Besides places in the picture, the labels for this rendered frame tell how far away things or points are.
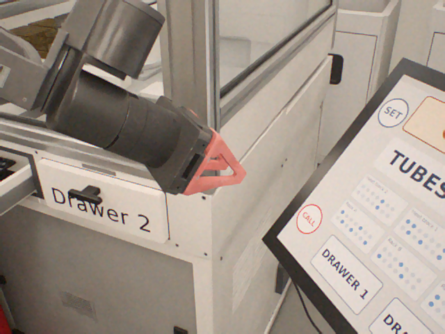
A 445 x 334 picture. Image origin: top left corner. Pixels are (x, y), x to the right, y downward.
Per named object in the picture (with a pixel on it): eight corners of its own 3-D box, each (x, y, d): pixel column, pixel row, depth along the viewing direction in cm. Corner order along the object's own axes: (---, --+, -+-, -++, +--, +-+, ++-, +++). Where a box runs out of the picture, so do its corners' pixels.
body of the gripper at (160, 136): (174, 100, 47) (114, 70, 42) (217, 139, 39) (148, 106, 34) (145, 152, 48) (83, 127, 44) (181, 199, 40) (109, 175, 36)
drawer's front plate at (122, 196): (164, 245, 82) (160, 197, 76) (46, 206, 92) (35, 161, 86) (169, 239, 83) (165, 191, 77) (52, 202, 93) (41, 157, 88)
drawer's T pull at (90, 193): (99, 207, 79) (98, 200, 78) (67, 196, 81) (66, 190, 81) (111, 195, 81) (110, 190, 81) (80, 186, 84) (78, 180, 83)
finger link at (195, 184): (237, 133, 50) (172, 100, 45) (271, 160, 45) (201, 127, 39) (207, 181, 52) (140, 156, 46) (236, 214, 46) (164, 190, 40)
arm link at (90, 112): (29, 115, 38) (42, 132, 33) (62, 43, 37) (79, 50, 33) (99, 142, 42) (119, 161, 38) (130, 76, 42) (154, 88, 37)
